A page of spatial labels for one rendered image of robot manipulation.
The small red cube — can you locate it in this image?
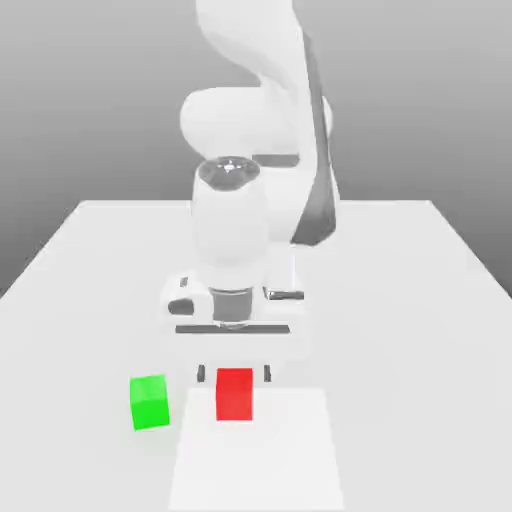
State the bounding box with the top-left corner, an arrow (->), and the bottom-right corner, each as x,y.
215,367 -> 254,422

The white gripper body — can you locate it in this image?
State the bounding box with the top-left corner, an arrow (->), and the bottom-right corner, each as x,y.
170,320 -> 296,360

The small green cube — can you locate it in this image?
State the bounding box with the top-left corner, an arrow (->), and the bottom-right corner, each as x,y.
129,373 -> 172,432

